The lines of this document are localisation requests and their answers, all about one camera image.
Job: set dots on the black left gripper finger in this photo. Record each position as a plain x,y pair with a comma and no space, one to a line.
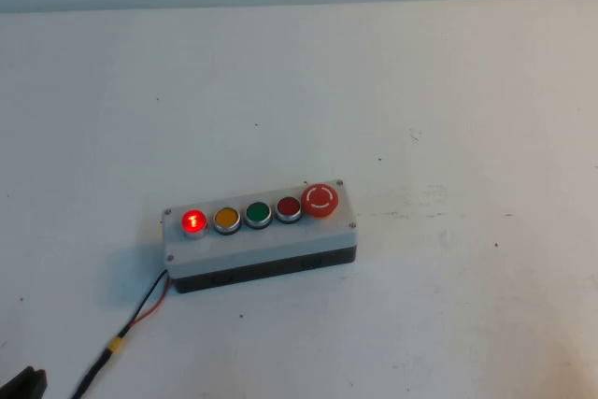
39,382
18,385

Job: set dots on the lit red indicator button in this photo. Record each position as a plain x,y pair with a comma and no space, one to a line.
194,221

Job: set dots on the yellow push button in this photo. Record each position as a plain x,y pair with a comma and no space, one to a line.
227,218

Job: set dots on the green push button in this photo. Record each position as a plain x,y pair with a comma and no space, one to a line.
258,213

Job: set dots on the white and black button box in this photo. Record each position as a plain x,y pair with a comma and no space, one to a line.
280,245

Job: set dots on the dark red push button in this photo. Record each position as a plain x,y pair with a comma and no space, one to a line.
289,207

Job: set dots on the red emergency stop mushroom button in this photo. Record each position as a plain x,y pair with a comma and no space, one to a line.
319,199

